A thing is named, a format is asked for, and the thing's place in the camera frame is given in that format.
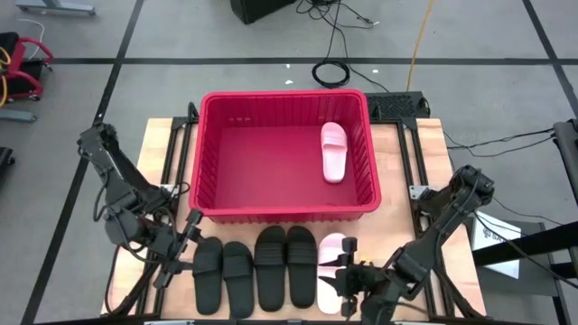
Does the yellow cable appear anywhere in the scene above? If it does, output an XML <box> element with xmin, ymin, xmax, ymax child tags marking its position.
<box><xmin>405</xmin><ymin>0</ymin><xmax>437</xmax><ymax>93</ymax></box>

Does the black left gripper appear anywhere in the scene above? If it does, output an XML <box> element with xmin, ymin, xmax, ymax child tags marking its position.
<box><xmin>153</xmin><ymin>209</ymin><xmax>203</xmax><ymax>290</ymax></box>

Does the black beam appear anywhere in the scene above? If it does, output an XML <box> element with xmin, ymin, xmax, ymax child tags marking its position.
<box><xmin>471</xmin><ymin>220</ymin><xmax>578</xmax><ymax>268</ymax></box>

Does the grey metal base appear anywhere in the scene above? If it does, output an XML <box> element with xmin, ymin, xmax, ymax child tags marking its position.
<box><xmin>14</xmin><ymin>0</ymin><xmax>97</xmax><ymax>17</ymax></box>

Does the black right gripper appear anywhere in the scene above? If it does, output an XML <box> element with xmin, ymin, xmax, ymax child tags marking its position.
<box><xmin>331</xmin><ymin>237</ymin><xmax>389</xmax><ymax>318</ymax></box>

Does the red metal cart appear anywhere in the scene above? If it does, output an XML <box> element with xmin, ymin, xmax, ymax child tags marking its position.
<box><xmin>0</xmin><ymin>31</ymin><xmax>55</xmax><ymax>104</ymax></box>

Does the pink slide sandal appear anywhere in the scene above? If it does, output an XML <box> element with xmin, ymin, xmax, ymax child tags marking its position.
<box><xmin>316</xmin><ymin>232</ymin><xmax>350</xmax><ymax>316</ymax></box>
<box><xmin>320</xmin><ymin>121</ymin><xmax>349</xmax><ymax>185</ymax></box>

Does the white printed paper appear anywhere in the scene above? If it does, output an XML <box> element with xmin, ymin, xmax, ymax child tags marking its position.
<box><xmin>471</xmin><ymin>210</ymin><xmax>524</xmax><ymax>280</ymax></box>

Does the black power strip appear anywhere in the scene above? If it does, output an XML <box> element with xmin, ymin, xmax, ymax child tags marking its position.
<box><xmin>364</xmin><ymin>91</ymin><xmax>430</xmax><ymax>122</ymax></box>

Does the coiled black cable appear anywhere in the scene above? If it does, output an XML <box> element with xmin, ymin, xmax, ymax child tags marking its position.
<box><xmin>311</xmin><ymin>60</ymin><xmax>352</xmax><ymax>90</ymax></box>

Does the red plastic bin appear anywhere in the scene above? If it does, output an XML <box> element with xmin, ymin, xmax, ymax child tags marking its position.
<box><xmin>188</xmin><ymin>88</ymin><xmax>383</xmax><ymax>226</ymax></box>

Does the black box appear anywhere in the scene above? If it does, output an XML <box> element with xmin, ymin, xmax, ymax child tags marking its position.
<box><xmin>228</xmin><ymin>0</ymin><xmax>298</xmax><ymax>25</ymax></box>

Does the grey metal bar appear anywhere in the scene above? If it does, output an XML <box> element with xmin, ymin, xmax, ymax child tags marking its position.
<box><xmin>0</xmin><ymin>107</ymin><xmax>38</xmax><ymax>124</ymax></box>

